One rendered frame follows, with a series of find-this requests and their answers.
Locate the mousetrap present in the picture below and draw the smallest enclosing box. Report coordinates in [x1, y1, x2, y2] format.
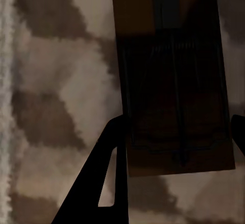
[112, 0, 235, 178]

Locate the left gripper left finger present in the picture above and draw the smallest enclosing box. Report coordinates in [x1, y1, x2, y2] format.
[52, 115, 129, 224]

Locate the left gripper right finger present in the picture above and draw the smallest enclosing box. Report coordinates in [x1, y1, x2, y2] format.
[230, 115, 245, 155]

